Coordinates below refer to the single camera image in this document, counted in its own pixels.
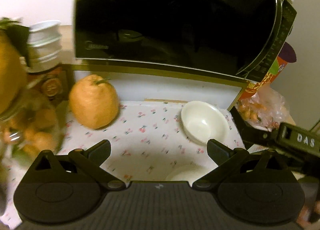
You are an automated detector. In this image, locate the large orange citrus fruit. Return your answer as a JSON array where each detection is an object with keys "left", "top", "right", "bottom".
[{"left": 69, "top": 74, "right": 120, "bottom": 129}]

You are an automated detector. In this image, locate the white microwave oven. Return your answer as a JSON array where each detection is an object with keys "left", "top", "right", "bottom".
[{"left": 74, "top": 0, "right": 297, "bottom": 82}]

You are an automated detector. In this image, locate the plastic bag of fruit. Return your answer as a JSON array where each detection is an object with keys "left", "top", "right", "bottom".
[{"left": 235, "top": 84, "right": 290, "bottom": 131}]

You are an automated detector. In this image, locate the cherry print tablecloth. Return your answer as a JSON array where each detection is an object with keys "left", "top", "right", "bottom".
[{"left": 0, "top": 100, "right": 251, "bottom": 230}]

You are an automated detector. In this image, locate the red gift box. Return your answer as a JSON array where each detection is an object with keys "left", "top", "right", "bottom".
[{"left": 239, "top": 42, "right": 297, "bottom": 100}]

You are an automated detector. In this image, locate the cream bowl far right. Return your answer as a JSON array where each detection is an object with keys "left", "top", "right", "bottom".
[{"left": 181, "top": 101, "right": 229, "bottom": 145}]

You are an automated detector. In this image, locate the glass jar of kumquats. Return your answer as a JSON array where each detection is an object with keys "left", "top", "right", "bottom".
[{"left": 1, "top": 88, "right": 60, "bottom": 167}]

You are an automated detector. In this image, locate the large orange with leaves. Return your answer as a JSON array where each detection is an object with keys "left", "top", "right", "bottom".
[{"left": 1, "top": 18, "right": 29, "bottom": 113}]

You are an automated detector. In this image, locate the stack of white bowls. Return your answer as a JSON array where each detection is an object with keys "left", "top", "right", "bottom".
[{"left": 28, "top": 20, "right": 62, "bottom": 73}]

